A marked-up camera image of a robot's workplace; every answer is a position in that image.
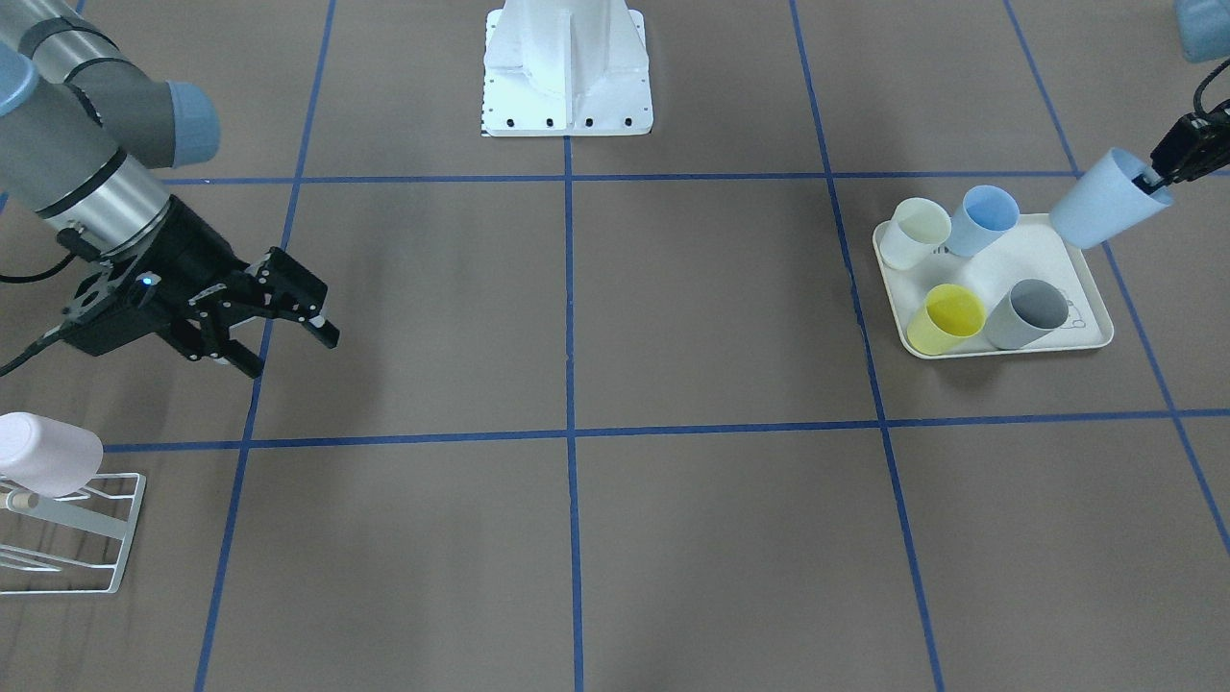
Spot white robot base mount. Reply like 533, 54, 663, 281
480, 1, 654, 136

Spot cream plastic cup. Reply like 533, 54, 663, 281
875, 197, 950, 270

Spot light blue plastic cup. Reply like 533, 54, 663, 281
946, 186, 1020, 258

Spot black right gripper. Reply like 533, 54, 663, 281
59, 197, 341, 380

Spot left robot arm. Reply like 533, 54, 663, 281
1133, 1, 1229, 194

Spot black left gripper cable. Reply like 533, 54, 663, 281
1193, 60, 1230, 120

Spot pink plastic cup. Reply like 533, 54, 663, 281
1, 412, 105, 498

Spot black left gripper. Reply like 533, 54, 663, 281
1132, 101, 1229, 191

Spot yellow plastic cup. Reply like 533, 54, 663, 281
907, 284, 988, 358

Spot cream plastic tray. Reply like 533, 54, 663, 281
878, 213, 1116, 359

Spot white wire cup rack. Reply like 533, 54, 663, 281
1, 473, 148, 599

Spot grey plastic cup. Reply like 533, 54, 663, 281
983, 279, 1069, 350

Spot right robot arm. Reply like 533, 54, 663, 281
1, 1, 339, 379

